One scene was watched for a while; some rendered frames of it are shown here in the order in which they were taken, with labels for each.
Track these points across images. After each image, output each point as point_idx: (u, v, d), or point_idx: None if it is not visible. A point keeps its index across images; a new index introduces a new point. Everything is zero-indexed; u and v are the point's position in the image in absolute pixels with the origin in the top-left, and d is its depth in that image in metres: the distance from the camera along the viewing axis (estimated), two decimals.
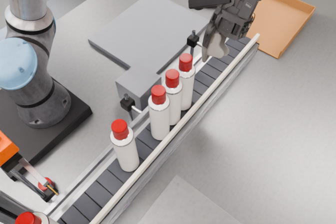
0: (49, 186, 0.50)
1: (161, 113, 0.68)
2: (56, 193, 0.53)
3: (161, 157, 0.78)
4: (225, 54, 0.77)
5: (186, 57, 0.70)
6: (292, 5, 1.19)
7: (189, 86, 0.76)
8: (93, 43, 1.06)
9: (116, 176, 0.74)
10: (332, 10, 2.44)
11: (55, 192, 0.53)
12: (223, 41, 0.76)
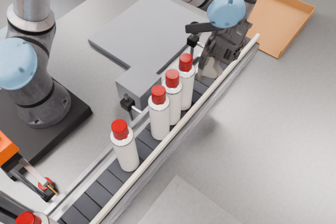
0: (49, 186, 0.50)
1: (161, 113, 0.68)
2: (56, 193, 0.53)
3: (161, 157, 0.78)
4: (219, 74, 0.84)
5: (186, 57, 0.70)
6: (292, 5, 1.19)
7: (189, 86, 0.76)
8: (93, 43, 1.06)
9: (116, 176, 0.74)
10: (332, 10, 2.44)
11: (55, 192, 0.53)
12: (217, 62, 0.83)
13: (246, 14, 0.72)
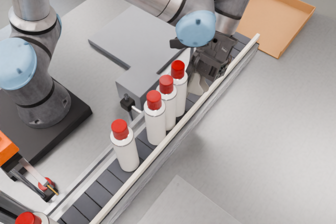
0: (49, 186, 0.50)
1: (156, 118, 0.67)
2: (56, 193, 0.53)
3: (161, 157, 0.78)
4: (205, 91, 0.81)
5: (178, 64, 0.69)
6: (292, 5, 1.19)
7: (181, 93, 0.75)
8: (93, 43, 1.06)
9: (116, 176, 0.74)
10: (332, 10, 2.44)
11: (55, 192, 0.53)
12: (203, 78, 0.80)
13: (231, 30, 0.69)
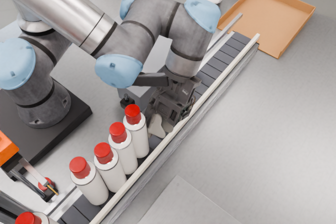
0: (49, 186, 0.50)
1: (110, 171, 0.60)
2: (56, 193, 0.53)
3: (161, 157, 0.78)
4: (169, 131, 0.74)
5: (132, 110, 0.62)
6: (292, 5, 1.19)
7: (140, 138, 0.68)
8: None
9: None
10: (332, 10, 2.44)
11: (55, 192, 0.53)
12: None
13: (192, 72, 0.62)
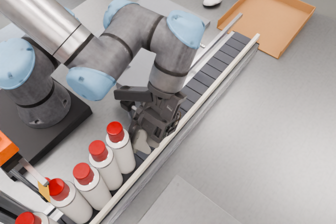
0: (48, 187, 0.49)
1: (92, 191, 0.58)
2: (49, 199, 0.52)
3: (161, 157, 0.78)
4: (156, 147, 0.71)
5: (114, 127, 0.59)
6: (292, 5, 1.19)
7: (124, 155, 0.65)
8: None
9: None
10: (332, 10, 2.44)
11: (48, 198, 0.52)
12: None
13: (176, 88, 0.59)
